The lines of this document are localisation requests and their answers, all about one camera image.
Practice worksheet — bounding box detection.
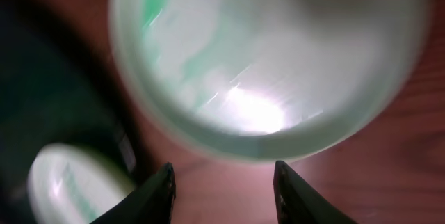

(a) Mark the light green plate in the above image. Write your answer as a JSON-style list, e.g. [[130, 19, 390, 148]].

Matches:
[[109, 0, 431, 161], [27, 143, 135, 223]]

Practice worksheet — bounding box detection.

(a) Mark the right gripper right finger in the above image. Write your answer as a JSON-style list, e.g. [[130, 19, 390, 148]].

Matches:
[[273, 161, 356, 224]]

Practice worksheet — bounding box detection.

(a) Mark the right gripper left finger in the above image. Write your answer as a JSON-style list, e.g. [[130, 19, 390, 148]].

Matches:
[[91, 162, 176, 224]]

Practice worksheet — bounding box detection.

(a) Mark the round black serving tray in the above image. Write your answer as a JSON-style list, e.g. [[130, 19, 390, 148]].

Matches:
[[1, 0, 135, 223]]

